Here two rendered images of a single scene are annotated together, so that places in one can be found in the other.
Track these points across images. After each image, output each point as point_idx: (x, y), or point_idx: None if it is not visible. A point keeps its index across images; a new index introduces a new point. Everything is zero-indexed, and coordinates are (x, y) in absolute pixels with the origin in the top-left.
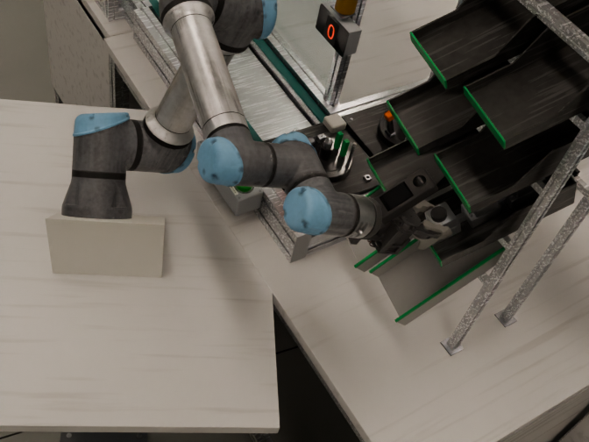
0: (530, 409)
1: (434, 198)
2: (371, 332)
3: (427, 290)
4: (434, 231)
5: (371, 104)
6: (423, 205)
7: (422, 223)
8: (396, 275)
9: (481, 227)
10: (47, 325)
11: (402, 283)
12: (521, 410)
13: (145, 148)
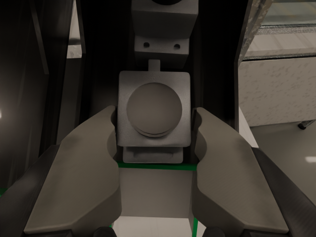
0: (245, 132)
1: (79, 95)
2: (150, 229)
3: (172, 174)
4: (273, 179)
5: None
6: (105, 141)
7: (210, 212)
8: (129, 196)
9: (189, 53)
10: None
11: (144, 195)
12: (245, 138)
13: None
